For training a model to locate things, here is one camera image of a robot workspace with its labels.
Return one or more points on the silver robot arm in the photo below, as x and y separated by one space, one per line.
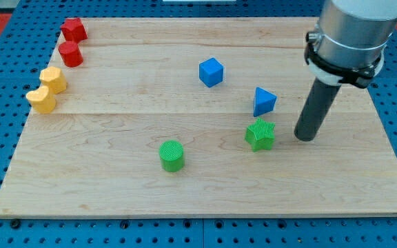
348 41

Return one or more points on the blue cube block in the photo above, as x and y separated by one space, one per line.
211 72

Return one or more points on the green star block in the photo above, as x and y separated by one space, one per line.
260 135

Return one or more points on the red star block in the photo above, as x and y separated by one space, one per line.
74 30

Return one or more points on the wooden board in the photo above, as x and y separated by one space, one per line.
96 155

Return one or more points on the green cylinder block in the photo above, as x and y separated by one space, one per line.
171 154

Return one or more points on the blue triangle block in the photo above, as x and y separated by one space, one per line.
263 102

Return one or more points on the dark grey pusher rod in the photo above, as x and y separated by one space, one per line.
318 102

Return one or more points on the red cylinder block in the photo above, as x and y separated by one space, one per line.
70 54

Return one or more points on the yellow hexagon block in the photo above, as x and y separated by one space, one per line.
54 78

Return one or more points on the yellow heart block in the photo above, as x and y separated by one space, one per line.
42 100

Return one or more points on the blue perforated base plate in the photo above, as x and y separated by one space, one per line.
28 32

